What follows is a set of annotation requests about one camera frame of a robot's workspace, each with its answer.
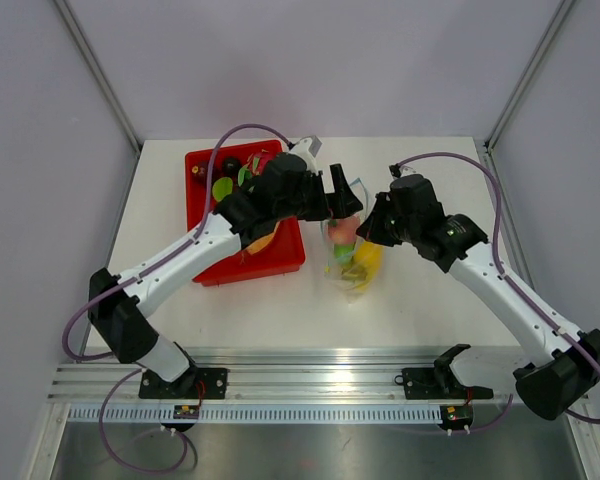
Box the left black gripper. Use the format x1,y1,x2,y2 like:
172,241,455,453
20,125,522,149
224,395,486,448
275,165,362,223

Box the yellow lemon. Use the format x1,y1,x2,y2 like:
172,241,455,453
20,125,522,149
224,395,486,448
353,241,384,272

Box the pink peach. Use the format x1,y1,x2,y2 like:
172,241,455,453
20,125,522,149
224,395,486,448
327,216,360,245

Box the yellow banana bunch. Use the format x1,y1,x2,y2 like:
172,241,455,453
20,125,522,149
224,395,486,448
336,257,381,294

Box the green cucumber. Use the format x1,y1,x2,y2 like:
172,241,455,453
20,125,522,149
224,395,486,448
333,243,356,265

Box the clear zip top bag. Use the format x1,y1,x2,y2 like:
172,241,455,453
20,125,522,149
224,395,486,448
321,178,384,304

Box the green star fruit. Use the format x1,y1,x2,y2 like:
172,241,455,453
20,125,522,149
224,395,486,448
211,177,234,203

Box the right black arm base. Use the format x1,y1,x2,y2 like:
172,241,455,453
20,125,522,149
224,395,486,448
393,344,494,404

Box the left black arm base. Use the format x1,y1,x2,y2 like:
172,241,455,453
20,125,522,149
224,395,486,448
138,367,229,400

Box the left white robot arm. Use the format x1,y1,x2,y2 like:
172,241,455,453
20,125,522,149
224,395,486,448
88,153,363,398

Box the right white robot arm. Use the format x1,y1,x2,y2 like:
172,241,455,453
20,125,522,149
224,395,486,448
357,174,600,420

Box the red plastic tray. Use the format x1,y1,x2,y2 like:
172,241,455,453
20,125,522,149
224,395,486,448
184,140,306,287

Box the pink dragon fruit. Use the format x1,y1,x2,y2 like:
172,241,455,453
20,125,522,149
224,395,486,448
245,150,277,176

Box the dark grapes bunch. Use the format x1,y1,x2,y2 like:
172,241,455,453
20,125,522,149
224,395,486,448
233,180,251,193

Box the dark red apple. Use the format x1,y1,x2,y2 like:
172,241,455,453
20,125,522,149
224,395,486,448
191,162,209,183

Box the right small circuit board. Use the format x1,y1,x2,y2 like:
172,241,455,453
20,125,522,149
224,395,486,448
440,404,474,425

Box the small circuit board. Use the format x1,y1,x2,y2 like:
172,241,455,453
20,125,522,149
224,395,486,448
440,404,474,425
173,405,200,420

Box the left small circuit board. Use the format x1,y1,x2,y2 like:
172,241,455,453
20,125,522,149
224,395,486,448
173,405,200,420

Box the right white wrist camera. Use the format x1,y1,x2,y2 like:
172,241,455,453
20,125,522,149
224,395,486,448
389,163,418,179

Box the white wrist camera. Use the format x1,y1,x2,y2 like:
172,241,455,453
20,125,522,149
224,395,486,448
389,163,418,179
289,135,322,173

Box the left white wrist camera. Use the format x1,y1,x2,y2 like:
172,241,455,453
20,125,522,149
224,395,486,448
289,135,322,173

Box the aluminium rail front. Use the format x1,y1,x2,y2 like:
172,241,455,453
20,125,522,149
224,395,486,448
45,346,592,406

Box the right aluminium frame post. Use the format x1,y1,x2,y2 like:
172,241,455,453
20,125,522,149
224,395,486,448
484,0,579,155

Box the aluminium frame post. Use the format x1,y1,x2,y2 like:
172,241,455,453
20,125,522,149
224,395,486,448
50,0,143,158
484,0,579,155

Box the left aluminium frame post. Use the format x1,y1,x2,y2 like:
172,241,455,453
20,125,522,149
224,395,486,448
50,0,143,158

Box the white slotted cable duct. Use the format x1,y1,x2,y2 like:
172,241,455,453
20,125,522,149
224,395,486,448
68,403,454,425

